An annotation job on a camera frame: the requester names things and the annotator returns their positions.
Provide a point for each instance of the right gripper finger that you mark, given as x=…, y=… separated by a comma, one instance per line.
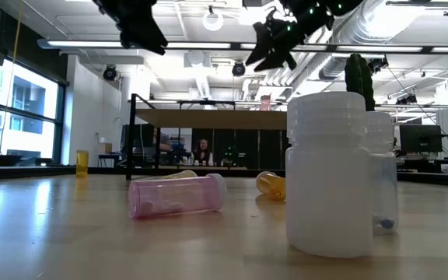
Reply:
x=280, y=54
x=263, y=39

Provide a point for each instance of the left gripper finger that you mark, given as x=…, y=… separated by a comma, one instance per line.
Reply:
x=142, y=35

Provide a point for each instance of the pink pill bottle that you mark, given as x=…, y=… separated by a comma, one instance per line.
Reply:
x=265, y=103
x=177, y=196

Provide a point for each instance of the white translucent plastic bottle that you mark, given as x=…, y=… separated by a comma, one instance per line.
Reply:
x=329, y=186

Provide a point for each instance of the orange bottle with yellow pills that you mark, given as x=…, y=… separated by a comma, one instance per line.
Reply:
x=82, y=163

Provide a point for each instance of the pale yellow pill bottle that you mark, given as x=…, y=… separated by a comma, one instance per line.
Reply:
x=185, y=174

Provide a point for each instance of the white bottle with blue pill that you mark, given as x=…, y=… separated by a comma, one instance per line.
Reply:
x=383, y=175

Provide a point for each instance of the wooden shelf riser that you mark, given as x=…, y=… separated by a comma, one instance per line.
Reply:
x=208, y=118

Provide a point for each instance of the black ceiling spotlight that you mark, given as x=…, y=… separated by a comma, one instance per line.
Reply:
x=110, y=73
x=238, y=69

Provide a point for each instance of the ceiling light bar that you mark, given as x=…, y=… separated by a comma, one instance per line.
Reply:
x=193, y=45

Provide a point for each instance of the round ceiling lamp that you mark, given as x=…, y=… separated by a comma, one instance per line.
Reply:
x=204, y=23

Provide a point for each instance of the green cactus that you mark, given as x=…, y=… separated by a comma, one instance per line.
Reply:
x=358, y=81

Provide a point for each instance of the black computer monitor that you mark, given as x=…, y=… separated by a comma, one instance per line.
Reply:
x=420, y=138
x=142, y=138

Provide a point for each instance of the cardboard box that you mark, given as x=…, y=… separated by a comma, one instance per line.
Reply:
x=106, y=148

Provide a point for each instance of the person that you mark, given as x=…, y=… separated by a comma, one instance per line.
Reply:
x=202, y=149

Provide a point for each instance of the large window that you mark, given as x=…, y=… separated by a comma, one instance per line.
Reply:
x=25, y=113

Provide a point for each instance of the silver air duct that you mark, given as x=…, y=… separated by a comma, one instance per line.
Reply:
x=368, y=31

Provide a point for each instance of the black aluminium table frame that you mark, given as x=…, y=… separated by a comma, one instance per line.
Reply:
x=33, y=171

